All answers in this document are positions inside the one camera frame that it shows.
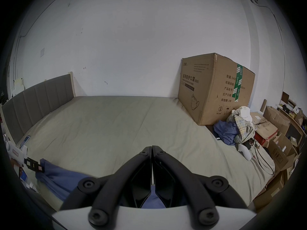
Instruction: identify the white hand controller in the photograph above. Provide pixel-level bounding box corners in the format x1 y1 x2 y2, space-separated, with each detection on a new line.
237 144 252 161

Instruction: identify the person's left hand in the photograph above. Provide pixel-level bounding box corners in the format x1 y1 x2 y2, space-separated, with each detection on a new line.
10 158 25 177

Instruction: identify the wooden shelf with clutter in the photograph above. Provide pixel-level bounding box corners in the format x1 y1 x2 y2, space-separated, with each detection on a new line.
276 91 307 150

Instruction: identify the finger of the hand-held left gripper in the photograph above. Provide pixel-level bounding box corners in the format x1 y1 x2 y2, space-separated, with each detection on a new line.
24 157 45 173

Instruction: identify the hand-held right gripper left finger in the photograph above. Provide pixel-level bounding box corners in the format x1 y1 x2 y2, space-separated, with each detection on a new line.
60 146 152 225

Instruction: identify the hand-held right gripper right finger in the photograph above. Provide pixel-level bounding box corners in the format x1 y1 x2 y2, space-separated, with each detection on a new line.
153 145 247 225

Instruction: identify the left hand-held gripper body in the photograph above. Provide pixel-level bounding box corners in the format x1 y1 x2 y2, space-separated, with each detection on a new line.
4 139 29 171

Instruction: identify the grey padded headboard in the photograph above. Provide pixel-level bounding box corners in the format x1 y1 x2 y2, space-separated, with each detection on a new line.
1 72 76 145

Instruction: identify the red box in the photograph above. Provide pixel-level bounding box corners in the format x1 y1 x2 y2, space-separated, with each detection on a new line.
254 130 276 148

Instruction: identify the bed with beige sheet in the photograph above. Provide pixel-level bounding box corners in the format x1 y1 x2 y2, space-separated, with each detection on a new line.
13 95 276 211

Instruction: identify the dark blue shirt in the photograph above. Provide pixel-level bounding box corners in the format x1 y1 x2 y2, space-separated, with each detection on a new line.
36 158 190 209

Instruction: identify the black cable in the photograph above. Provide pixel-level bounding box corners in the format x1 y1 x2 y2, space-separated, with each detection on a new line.
249 139 276 177

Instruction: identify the plaid cloth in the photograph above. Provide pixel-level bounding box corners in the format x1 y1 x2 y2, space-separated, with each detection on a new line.
226 114 256 144

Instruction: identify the large brown cardboard carton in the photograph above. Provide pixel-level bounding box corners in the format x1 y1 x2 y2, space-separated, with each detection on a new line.
178 53 256 126

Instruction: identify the crumpled white cloth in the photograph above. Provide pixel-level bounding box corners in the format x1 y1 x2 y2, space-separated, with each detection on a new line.
231 106 252 122

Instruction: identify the crumpled blue garment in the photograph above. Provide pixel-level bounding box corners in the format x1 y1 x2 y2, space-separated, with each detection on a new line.
213 120 239 146

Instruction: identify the pile of cardboard cartons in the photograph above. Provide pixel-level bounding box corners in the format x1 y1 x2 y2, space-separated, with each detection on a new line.
249 99 303 211

